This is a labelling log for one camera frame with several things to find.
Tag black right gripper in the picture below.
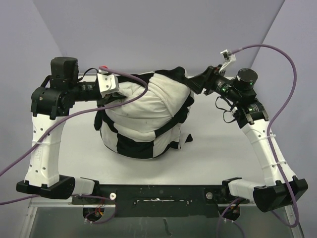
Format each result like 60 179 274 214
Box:
184 64 241 103

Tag black white checkered pillowcase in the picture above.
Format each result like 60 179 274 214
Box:
94 75 193 159

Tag white pillow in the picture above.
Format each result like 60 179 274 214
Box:
105 67 194 133

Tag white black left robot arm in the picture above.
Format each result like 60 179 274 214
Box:
16 57 119 204

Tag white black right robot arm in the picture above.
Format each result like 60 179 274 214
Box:
187 66 308 212

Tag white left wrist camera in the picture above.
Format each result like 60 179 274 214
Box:
97 66 119 98

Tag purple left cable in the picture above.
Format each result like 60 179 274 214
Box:
0 65 149 225

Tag purple cable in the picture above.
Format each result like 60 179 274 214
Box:
0 65 149 225
215 44 302 238

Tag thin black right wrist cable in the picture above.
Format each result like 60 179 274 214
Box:
214 95 237 123

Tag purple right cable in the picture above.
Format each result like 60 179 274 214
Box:
215 44 302 238

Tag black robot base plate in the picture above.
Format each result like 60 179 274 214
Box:
71 184 235 218

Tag aluminium front frame rail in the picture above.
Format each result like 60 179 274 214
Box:
31 184 292 212

